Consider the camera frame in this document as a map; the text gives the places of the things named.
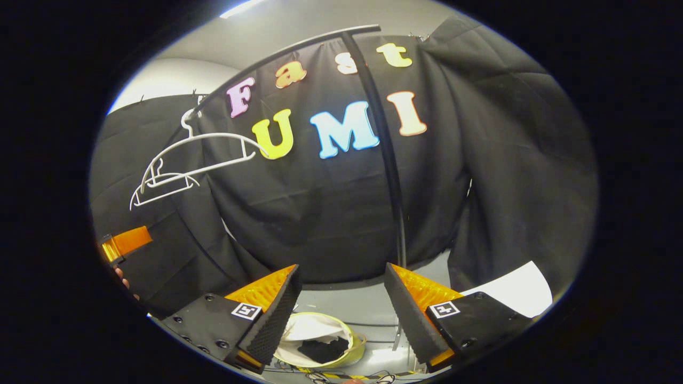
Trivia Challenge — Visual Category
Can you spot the white paper sheet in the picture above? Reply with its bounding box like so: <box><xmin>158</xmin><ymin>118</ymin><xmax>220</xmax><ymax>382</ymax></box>
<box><xmin>460</xmin><ymin>261</ymin><xmax>553</xmax><ymax>319</ymax></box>

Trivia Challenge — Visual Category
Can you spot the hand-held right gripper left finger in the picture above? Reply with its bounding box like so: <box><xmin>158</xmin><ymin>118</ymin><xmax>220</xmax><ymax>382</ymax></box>
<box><xmin>160</xmin><ymin>264</ymin><xmax>302</xmax><ymax>374</ymax></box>

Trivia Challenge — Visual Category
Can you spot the round beige laundry hamper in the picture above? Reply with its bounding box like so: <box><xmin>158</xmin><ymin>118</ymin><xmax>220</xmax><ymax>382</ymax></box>
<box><xmin>275</xmin><ymin>312</ymin><xmax>368</xmax><ymax>370</ymax></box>

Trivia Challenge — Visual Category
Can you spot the white plastic clothes hanger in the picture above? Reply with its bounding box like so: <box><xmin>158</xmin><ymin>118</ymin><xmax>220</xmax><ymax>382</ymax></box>
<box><xmin>140</xmin><ymin>108</ymin><xmax>270</xmax><ymax>194</ymax></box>
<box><xmin>130</xmin><ymin>157</ymin><xmax>201</xmax><ymax>210</ymax></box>

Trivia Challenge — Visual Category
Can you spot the black metal clothes rack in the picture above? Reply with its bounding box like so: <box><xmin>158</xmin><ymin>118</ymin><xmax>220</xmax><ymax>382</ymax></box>
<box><xmin>176</xmin><ymin>24</ymin><xmax>411</xmax><ymax>353</ymax></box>

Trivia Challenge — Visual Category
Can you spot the black backdrop cloth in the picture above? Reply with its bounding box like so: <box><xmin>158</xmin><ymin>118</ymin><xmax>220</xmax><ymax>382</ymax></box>
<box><xmin>90</xmin><ymin>16</ymin><xmax>598</xmax><ymax>315</ymax></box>

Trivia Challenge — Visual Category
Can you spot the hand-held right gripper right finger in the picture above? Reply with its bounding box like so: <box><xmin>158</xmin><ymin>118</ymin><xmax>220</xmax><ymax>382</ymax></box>
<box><xmin>384</xmin><ymin>262</ymin><xmax>534</xmax><ymax>373</ymax></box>

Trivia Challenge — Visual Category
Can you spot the black knit jacket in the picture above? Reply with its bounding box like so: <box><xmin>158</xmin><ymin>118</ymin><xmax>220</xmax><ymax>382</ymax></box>
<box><xmin>298</xmin><ymin>336</ymin><xmax>351</xmax><ymax>365</ymax></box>

